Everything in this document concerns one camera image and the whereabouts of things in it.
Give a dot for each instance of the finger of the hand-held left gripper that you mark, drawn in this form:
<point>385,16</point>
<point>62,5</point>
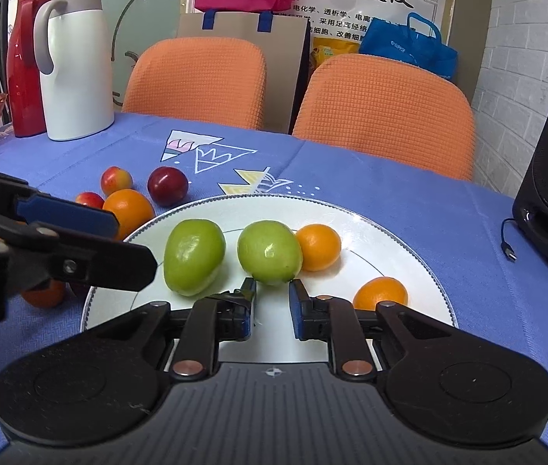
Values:
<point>68,214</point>
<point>99,264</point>

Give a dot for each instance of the red thermos jug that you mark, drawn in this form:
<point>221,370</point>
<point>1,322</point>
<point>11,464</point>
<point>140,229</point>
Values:
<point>22,72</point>

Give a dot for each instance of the blue printed tablecloth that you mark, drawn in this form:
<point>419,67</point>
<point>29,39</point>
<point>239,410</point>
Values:
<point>400,203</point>

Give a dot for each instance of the dark red plum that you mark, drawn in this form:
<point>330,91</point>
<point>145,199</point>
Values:
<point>167,185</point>

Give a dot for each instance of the orange chair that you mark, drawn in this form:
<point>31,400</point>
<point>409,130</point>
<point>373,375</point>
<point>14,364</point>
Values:
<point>390,111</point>
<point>196,82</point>

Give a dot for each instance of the white thermos jug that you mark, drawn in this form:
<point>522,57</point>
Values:
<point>77,68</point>

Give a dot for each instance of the yellow packet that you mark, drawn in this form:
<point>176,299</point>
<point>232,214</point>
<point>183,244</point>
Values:
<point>332,52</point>

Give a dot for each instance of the green fruit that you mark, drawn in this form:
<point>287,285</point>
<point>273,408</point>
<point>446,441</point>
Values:
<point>269,252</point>
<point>194,256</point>

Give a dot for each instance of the white round plate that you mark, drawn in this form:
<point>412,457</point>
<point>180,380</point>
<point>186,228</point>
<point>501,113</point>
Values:
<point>390,261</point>

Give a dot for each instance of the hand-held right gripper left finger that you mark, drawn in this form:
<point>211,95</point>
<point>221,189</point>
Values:
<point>249,312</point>

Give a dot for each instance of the red yellow plum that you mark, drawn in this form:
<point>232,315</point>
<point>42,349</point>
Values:
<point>116,179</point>
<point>88,199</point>

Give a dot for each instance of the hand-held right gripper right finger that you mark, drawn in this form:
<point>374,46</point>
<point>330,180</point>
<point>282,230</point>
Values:
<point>295,312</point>

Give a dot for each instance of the small orange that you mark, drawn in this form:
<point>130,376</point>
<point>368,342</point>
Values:
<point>43,296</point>
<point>128,210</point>
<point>319,247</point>
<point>379,293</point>

